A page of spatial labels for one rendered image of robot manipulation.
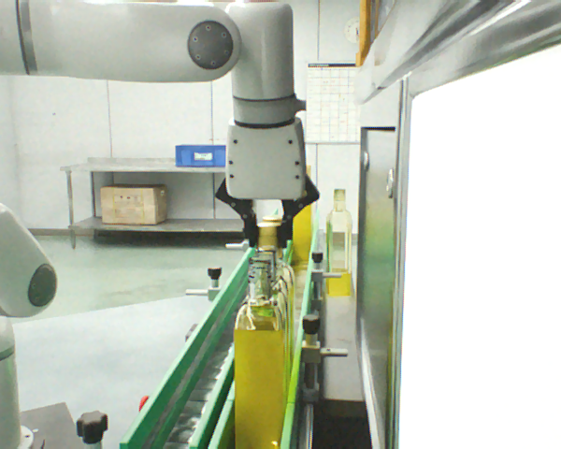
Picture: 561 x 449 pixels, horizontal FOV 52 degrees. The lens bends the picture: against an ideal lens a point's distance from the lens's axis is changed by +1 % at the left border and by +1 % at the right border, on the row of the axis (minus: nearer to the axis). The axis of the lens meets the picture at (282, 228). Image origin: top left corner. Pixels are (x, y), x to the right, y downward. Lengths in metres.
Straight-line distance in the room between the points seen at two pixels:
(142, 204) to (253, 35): 5.60
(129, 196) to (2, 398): 5.40
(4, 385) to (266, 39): 0.60
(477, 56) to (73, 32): 0.48
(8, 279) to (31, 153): 6.59
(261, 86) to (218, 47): 0.09
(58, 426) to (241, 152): 0.57
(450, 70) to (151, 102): 6.60
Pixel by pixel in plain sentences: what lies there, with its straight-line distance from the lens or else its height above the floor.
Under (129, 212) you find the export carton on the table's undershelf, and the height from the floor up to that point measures 0.38.
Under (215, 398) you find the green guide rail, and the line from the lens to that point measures 0.72.
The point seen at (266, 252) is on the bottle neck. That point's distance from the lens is 0.69.
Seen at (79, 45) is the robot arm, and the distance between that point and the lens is 0.60.
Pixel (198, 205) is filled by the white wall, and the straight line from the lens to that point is 6.71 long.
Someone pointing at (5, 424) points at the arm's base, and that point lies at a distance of 0.95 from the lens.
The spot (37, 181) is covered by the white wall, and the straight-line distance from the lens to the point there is 7.36.
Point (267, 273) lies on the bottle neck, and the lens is 0.64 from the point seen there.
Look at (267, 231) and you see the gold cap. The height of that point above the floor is 1.15.
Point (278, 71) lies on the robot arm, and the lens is 0.66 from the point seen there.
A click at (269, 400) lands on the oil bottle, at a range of 0.67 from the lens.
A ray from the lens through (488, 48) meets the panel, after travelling 0.17.
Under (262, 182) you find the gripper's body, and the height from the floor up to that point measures 1.22.
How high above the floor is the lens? 1.29
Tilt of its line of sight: 10 degrees down
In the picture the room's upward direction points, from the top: straight up
